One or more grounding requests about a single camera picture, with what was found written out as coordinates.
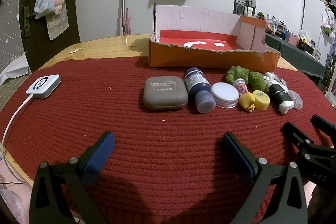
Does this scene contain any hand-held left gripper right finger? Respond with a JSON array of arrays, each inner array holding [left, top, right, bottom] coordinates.
[[222, 132, 307, 224]]

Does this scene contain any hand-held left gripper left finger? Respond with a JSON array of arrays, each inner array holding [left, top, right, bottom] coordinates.
[[29, 131, 116, 224]]

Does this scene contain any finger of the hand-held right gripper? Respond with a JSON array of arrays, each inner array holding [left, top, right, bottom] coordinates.
[[283, 122, 315, 156], [312, 114, 336, 136]]

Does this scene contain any black and white bottle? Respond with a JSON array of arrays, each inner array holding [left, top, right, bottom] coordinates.
[[269, 84, 296, 115]]

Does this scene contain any yellow round cap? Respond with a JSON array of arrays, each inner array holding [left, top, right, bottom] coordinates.
[[252, 90, 271, 110]]

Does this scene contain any white round tin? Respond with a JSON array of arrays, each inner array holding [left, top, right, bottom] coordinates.
[[211, 82, 240, 109]]

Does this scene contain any white alpaca plush checkered bow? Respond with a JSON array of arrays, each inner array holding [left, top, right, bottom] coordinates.
[[264, 72, 288, 88]]

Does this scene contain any green plush hair clip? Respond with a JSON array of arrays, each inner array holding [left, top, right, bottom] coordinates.
[[249, 71, 267, 90], [226, 66, 250, 85]]

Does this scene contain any dark blue bottle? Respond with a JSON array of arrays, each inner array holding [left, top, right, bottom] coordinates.
[[183, 67, 216, 114]]

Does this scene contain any grey eyeshadow case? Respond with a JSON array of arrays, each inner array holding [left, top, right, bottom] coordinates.
[[143, 76, 189, 110]]

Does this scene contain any orange cardboard box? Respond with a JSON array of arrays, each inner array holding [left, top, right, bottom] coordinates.
[[148, 2, 281, 73]]

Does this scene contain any yellow squeeze toy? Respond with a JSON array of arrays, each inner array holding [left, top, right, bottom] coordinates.
[[238, 93, 256, 112]]

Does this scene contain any red knitted mat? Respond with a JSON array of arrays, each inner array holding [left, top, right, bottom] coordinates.
[[0, 56, 336, 224]]

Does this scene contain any white square charger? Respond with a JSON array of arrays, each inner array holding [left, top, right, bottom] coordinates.
[[26, 74, 61, 99]]

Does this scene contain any clutter of bottles and toys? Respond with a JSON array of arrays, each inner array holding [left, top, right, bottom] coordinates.
[[259, 11, 323, 59]]

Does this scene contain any pink cloth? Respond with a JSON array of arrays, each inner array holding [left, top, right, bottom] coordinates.
[[0, 174, 34, 224]]

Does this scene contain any white wardrobe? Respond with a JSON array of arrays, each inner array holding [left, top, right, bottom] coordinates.
[[301, 0, 334, 48]]

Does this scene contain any red paper sheet white print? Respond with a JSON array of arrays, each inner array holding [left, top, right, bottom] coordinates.
[[158, 29, 252, 52]]

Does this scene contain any mop pole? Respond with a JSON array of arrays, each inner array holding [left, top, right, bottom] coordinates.
[[120, 0, 129, 36]]

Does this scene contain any pink plush toy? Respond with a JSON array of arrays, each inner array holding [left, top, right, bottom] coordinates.
[[51, 0, 65, 14]]

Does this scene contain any translucent plastic bag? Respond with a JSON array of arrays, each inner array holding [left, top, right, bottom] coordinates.
[[34, 0, 56, 20]]

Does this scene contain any white cable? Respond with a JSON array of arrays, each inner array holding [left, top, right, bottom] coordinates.
[[0, 94, 33, 185]]

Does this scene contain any door handle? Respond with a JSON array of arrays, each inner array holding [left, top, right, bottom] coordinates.
[[24, 6, 36, 38]]

